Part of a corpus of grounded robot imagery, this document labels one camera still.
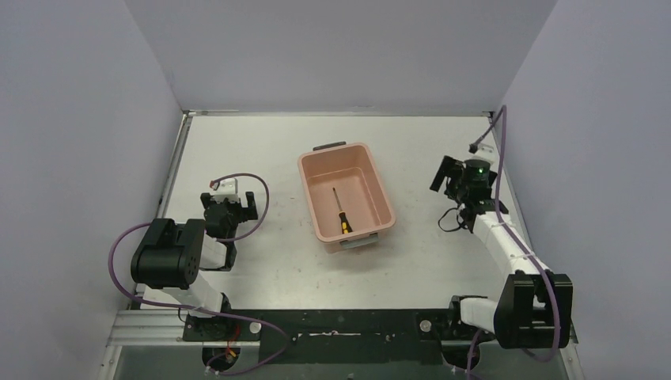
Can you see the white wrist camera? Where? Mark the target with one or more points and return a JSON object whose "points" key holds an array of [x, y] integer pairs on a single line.
{"points": [[480, 148], [227, 188]]}

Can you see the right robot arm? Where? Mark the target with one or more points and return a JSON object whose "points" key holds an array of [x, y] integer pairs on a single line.
{"points": [[534, 308]]}

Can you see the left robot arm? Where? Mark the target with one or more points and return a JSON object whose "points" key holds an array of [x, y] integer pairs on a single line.
{"points": [[172, 256]]}

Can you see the yellow black handled screwdriver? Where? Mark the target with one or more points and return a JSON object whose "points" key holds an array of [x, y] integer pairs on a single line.
{"points": [[345, 225]]}

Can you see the pink plastic bin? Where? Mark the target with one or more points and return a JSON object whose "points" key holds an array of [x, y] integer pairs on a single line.
{"points": [[352, 171]]}

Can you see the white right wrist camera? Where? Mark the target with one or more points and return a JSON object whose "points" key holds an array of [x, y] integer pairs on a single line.
{"points": [[480, 148]]}

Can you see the aluminium front frame rail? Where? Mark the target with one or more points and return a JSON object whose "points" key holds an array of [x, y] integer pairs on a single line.
{"points": [[165, 327]]}

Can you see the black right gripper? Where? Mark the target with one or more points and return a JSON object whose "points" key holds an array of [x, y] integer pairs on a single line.
{"points": [[449, 167]]}

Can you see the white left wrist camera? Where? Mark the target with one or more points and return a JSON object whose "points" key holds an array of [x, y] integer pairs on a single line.
{"points": [[227, 188]]}

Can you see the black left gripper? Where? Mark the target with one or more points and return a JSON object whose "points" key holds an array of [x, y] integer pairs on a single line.
{"points": [[230, 202]]}

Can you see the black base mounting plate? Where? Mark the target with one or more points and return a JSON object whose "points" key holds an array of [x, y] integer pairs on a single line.
{"points": [[342, 350]]}

